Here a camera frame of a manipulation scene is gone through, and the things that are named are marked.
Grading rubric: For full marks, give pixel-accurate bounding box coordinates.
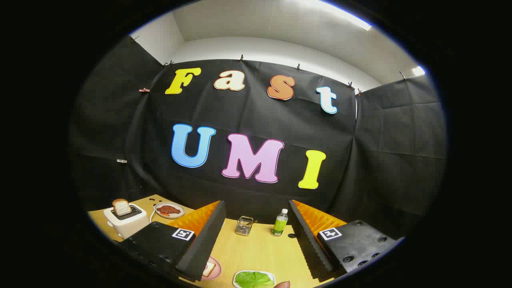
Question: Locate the pink round plate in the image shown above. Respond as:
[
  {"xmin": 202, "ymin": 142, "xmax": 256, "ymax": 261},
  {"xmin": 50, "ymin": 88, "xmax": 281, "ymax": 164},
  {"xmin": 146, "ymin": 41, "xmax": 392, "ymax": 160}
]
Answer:
[{"xmin": 200, "ymin": 256, "xmax": 222, "ymax": 280}]

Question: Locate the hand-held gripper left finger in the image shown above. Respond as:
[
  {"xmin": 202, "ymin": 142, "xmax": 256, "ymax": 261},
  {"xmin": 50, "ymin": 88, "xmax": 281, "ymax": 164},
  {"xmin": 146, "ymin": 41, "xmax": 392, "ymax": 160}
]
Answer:
[{"xmin": 114, "ymin": 200, "xmax": 227, "ymax": 283}]

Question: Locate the white oval plate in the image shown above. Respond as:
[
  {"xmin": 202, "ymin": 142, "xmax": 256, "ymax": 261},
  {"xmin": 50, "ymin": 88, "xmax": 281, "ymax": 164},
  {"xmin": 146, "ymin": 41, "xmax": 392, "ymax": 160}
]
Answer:
[{"xmin": 154, "ymin": 202, "xmax": 186, "ymax": 219}]

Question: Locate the metal wire utensil rack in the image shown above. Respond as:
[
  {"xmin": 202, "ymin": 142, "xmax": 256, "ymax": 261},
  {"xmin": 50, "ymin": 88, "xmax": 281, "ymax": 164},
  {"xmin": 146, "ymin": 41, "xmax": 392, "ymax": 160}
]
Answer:
[{"xmin": 235, "ymin": 216, "xmax": 254, "ymax": 236}]

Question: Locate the white toaster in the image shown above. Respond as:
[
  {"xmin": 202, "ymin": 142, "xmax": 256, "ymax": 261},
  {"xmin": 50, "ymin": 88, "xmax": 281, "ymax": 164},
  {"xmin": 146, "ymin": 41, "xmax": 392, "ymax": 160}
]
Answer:
[{"xmin": 103, "ymin": 203, "xmax": 148, "ymax": 240}]

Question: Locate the green lettuce leaf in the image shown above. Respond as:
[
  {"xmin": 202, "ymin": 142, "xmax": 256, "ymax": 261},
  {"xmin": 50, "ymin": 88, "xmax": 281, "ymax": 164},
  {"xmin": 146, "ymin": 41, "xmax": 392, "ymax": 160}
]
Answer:
[{"xmin": 235, "ymin": 272, "xmax": 275, "ymax": 288}]

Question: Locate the black backdrop cloth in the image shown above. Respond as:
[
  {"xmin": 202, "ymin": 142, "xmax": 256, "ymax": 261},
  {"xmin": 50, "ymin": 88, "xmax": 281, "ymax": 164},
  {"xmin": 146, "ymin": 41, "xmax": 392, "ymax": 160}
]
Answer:
[{"xmin": 70, "ymin": 35, "xmax": 448, "ymax": 240}]

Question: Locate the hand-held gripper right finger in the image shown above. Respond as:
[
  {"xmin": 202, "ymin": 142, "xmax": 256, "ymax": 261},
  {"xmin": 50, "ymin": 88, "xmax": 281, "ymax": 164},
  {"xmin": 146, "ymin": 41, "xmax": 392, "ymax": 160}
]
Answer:
[{"xmin": 288, "ymin": 199, "xmax": 405, "ymax": 280}]

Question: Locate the green label plastic bottle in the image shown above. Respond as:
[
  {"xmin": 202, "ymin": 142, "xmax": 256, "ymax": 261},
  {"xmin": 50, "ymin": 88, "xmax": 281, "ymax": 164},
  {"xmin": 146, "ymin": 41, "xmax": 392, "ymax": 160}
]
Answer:
[{"xmin": 272, "ymin": 208, "xmax": 288, "ymax": 237}]

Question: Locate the white square plate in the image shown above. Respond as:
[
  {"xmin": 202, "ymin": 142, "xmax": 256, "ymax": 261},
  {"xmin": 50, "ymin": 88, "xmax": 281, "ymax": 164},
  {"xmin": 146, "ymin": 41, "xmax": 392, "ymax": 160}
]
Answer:
[{"xmin": 233, "ymin": 270, "xmax": 276, "ymax": 288}]

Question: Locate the thick white bread slice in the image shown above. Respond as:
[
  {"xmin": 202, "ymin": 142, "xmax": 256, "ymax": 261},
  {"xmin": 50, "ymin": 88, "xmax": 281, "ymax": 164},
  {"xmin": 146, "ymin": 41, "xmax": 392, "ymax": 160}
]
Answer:
[{"xmin": 112, "ymin": 198, "xmax": 132, "ymax": 217}]

